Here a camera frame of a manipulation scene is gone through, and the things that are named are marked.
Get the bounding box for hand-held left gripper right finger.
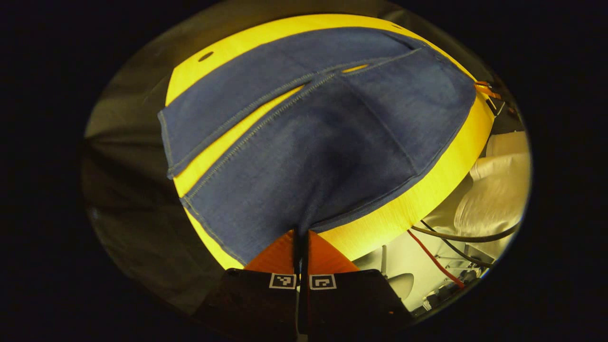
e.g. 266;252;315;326
303;230;415;335

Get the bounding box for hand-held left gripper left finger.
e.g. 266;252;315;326
197;230;303;335

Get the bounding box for blue jeans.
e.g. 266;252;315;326
158;27;477;266

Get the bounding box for white cushion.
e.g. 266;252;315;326
454;132;531;261

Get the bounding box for black backdrop cloth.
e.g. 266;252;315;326
81;0;475;316

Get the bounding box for red cable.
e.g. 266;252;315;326
407;229;467;289

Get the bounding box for black cable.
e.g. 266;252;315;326
410;219;522;244

